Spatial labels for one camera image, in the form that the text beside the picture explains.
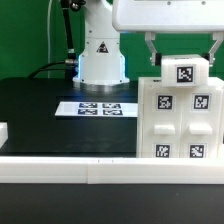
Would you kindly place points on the small white box part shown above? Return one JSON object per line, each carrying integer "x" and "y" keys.
{"x": 184, "y": 71}

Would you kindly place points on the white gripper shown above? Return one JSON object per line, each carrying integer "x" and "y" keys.
{"x": 171, "y": 16}

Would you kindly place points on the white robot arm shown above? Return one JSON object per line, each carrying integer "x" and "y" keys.
{"x": 102, "y": 64}

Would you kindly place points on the white cabinet door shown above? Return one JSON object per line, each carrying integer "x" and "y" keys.
{"x": 201, "y": 121}
{"x": 161, "y": 124}

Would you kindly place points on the white cabinet body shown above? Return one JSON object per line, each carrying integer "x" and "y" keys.
{"x": 143, "y": 82}

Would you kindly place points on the white flat marker board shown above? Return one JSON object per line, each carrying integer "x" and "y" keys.
{"x": 96, "y": 109}

